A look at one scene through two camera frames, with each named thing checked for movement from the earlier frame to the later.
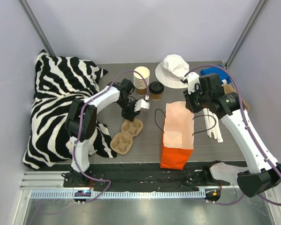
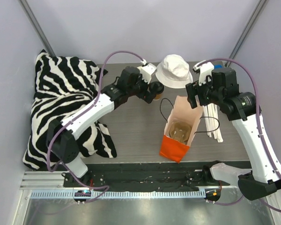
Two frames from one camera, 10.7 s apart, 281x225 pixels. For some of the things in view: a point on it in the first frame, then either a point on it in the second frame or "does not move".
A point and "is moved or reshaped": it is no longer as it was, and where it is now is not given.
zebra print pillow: x=58 y=80 does not move
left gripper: x=129 y=113 → x=148 y=93
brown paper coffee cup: x=156 y=96 does not move
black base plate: x=144 y=176 does not move
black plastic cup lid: x=156 y=87 does not move
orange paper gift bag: x=178 y=135 is moved or reshaped
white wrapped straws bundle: x=212 y=125 does not move
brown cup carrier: x=122 y=143 → x=181 y=131
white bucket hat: x=170 y=71 does not move
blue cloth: x=223 y=75 → x=218 y=66
